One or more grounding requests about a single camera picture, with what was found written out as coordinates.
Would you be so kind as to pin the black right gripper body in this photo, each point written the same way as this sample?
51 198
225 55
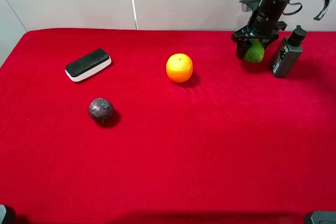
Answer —
259 26

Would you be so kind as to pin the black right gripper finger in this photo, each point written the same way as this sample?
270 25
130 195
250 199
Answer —
243 45
265 42

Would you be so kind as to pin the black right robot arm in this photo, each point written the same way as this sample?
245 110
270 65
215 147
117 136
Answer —
273 9

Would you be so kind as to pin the dark grey pump bottle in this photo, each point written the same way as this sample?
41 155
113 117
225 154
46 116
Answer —
287 53

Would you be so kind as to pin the orange fruit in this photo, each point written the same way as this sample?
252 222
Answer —
179 68

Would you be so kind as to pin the red velvet table cloth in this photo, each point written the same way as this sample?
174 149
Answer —
230 144

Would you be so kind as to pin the dark purple mangosteen fruit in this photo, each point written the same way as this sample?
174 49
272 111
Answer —
101 110

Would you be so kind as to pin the black and white board eraser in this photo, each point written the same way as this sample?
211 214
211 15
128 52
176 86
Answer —
88 65

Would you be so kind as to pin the dark right base corner block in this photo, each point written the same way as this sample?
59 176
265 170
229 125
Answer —
320 217

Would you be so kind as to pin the dark base corner block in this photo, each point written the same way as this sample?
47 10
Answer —
7 214
320 217

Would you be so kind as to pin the dark left base corner block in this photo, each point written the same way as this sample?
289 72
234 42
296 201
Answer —
7 214

